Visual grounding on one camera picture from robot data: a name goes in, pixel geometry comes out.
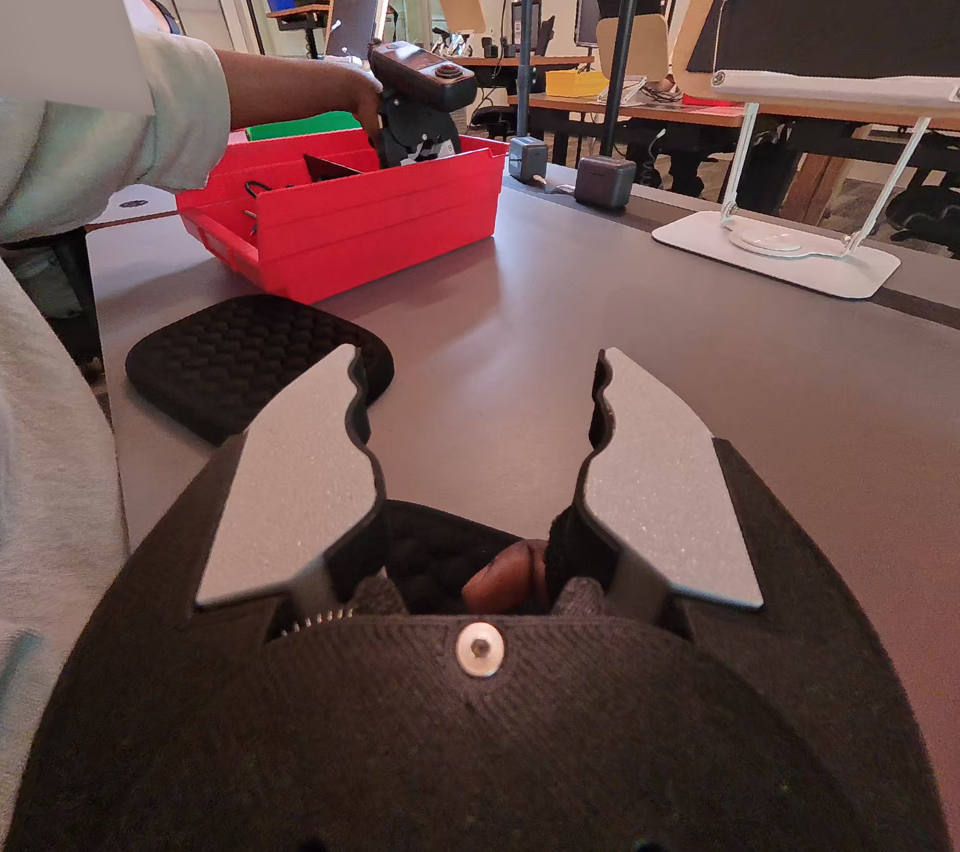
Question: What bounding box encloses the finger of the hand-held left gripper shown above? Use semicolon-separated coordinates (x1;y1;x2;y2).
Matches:
401;133;462;168

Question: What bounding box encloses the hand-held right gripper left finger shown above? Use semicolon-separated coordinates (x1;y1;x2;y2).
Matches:
195;343;387;617

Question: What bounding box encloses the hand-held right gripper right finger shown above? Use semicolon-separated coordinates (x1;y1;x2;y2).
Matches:
573;347;765;624

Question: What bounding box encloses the black mesh cable bag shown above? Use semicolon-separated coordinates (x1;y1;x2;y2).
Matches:
330;499;530;617

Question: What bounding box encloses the person's left forearm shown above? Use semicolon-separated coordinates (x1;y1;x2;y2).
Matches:
0;0;327;246

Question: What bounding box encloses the person's left hand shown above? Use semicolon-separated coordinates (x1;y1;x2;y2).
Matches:
318;58;385;144

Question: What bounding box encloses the person's right hand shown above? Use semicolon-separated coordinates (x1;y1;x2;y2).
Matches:
461;539;550;617

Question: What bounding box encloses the dark grey charger block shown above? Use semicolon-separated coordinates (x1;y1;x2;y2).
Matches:
507;135;553;186
574;155;638;210

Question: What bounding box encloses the black light stand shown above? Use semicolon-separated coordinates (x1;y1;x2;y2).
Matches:
513;0;554;141

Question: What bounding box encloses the green plastic bin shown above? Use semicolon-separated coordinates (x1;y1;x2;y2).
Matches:
243;110;363;143

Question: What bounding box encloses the yellow plastic bin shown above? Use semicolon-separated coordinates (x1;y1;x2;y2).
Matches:
544;67;609;100

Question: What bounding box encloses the long wooden desk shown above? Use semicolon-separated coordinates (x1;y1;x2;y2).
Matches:
508;90;960;223

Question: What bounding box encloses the person's torso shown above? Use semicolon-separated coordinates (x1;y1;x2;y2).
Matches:
0;259;130;823

